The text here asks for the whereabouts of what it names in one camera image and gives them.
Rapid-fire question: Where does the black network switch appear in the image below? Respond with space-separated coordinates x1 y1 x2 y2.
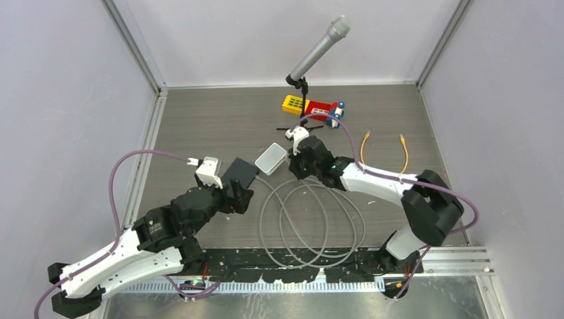
221 158 259 189

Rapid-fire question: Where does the grey ethernet cable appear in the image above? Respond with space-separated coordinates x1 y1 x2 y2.
254 174 367 269

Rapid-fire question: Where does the white network switch box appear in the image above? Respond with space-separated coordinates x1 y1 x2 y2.
255 143 287 176

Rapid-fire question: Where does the yellow ethernet patch cable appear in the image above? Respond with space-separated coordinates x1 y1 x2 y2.
360 131 409 175

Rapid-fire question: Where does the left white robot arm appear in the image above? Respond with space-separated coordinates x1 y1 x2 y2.
48 179 254 318

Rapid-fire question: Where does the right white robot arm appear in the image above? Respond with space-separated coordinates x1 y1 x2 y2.
287 133 464 273

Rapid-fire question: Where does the colourful toy block vehicle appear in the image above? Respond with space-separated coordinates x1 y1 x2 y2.
281 95 346 128

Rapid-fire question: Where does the black microphone tripod stand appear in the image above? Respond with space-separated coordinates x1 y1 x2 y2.
282 76 323 132

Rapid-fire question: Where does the grey handheld microphone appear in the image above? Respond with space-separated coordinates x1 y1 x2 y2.
286 15 351 88

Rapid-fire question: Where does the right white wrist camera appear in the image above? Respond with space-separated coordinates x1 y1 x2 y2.
285 126 309 156

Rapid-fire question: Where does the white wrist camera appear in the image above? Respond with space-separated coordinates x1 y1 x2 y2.
285 126 309 156
196 157 223 189

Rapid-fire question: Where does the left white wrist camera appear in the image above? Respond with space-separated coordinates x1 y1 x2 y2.
196 157 223 189

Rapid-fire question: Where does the slotted cable duct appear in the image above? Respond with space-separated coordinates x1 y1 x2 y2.
122 278 385 294

